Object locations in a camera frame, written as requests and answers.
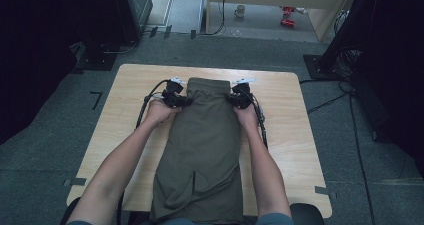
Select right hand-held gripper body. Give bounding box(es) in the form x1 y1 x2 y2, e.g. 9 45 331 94
231 77 258 111

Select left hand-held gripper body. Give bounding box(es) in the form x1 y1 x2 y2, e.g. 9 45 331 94
161 76 188 108

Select olive green shorts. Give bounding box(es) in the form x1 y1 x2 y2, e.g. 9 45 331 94
150 76 245 225

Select person's right hand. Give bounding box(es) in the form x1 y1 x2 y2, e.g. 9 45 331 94
233 104 260 131

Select person's left hand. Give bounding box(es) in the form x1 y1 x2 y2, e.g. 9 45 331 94
144 97 183 127

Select black stand base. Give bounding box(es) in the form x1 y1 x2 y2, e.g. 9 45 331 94
75 41 118 72
302 53 336 81

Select beige mug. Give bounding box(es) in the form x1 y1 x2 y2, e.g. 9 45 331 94
233 4 247 19

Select black cabinet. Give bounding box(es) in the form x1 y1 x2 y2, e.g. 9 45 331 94
78 0 154 48

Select person's lap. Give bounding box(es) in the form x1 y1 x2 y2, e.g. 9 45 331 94
128 210 259 225

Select grey tape strip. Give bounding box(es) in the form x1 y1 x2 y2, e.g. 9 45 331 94
314 185 338 200

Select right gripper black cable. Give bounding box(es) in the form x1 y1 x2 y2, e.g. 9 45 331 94
247 90 270 150

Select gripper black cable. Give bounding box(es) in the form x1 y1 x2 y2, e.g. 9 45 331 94
247 90 270 150
134 78 172 131

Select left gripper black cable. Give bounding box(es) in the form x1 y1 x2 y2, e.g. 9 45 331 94
134 78 172 131

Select hanging black cable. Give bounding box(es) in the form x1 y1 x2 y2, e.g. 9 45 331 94
199 0 228 37

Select tangle of black cables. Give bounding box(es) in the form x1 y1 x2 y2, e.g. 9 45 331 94
332 47 364 83

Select long black floor cable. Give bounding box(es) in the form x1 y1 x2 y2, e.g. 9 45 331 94
347 91 377 225

